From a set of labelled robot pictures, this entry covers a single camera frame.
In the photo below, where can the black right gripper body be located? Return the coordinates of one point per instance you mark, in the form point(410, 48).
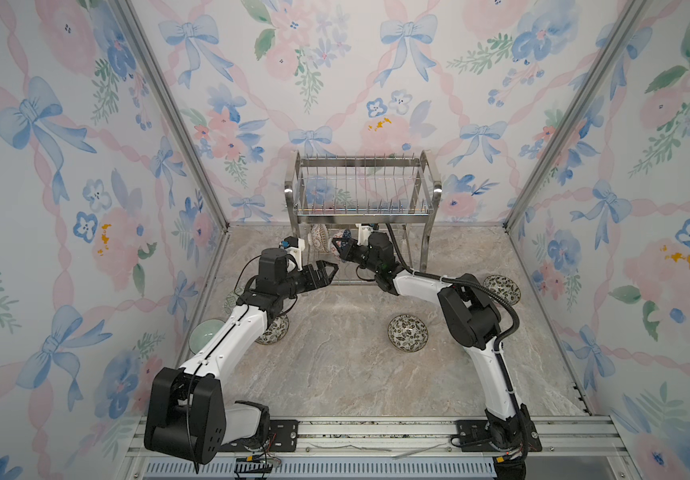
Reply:
point(361, 257)

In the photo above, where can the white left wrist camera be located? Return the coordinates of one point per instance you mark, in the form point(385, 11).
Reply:
point(295, 247)

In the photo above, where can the stainless steel dish rack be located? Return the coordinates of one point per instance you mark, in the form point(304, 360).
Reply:
point(334, 190)

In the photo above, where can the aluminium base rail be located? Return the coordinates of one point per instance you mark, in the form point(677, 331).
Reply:
point(569, 447)

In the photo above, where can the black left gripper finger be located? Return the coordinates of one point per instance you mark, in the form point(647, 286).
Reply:
point(321, 280)
point(325, 269)

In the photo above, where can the pale green celadon bowl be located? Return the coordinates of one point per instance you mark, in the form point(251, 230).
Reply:
point(203, 333)

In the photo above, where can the black leaf pattern pink bowl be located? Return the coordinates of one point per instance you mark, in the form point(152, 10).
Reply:
point(504, 287)

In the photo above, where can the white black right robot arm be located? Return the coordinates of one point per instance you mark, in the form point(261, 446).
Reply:
point(479, 320)

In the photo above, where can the black floral pattern bowl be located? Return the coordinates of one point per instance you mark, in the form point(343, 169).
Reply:
point(276, 331)

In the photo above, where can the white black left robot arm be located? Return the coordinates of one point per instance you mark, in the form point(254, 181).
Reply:
point(188, 417)

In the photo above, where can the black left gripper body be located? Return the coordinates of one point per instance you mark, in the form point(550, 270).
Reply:
point(298, 283)

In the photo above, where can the red diamond pattern bowl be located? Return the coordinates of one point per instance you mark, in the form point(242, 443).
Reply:
point(336, 236)

